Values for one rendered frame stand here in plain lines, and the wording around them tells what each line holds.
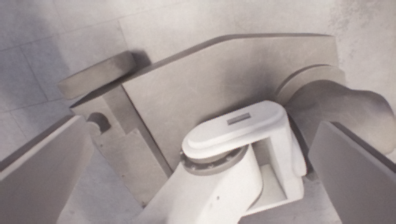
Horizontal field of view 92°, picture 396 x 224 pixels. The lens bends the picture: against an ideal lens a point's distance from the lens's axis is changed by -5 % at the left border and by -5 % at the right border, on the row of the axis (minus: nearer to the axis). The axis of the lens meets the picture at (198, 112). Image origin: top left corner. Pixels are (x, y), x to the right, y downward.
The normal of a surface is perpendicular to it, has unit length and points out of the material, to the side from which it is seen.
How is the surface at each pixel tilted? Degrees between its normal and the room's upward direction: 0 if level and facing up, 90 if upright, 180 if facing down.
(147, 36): 0
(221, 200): 54
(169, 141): 0
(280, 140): 0
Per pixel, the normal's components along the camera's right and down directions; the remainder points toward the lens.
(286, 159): -0.14, 0.05
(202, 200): -0.38, -0.84
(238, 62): 0.01, 0.42
